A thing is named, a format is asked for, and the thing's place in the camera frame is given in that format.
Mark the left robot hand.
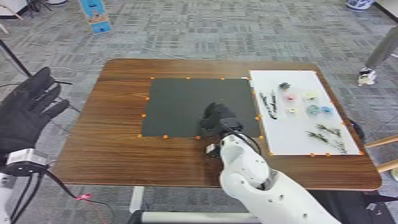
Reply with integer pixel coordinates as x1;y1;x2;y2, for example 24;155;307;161
0;66;72;156

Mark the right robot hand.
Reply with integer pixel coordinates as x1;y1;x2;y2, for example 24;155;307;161
197;101;239;138

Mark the dark mat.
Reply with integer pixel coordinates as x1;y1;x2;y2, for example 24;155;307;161
138;77;264;139

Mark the dark sprig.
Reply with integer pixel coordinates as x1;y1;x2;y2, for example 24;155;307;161
268;88;278;113
257;92;278;121

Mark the white sheet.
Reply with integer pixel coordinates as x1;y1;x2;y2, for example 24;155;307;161
246;69;364;157

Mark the black stand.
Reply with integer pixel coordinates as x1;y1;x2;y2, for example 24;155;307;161
0;39;35;78

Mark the green sprig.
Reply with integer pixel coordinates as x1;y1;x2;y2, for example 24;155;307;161
330;139;349;155
314;123;344;139
303;130;332;145

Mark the pale grey bar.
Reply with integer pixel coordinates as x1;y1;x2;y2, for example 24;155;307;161
140;211;262;224

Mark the wooden chair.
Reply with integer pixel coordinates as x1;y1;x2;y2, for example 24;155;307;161
362;134;398;175

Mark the blue standing sign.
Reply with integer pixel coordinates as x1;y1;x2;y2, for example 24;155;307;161
78;0;113;35

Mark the person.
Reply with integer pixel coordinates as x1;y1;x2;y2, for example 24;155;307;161
355;25;398;87

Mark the blue and white vase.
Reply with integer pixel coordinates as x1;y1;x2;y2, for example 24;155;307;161
344;0;376;12

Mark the black cable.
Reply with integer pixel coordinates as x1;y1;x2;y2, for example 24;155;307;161
42;169;129;224

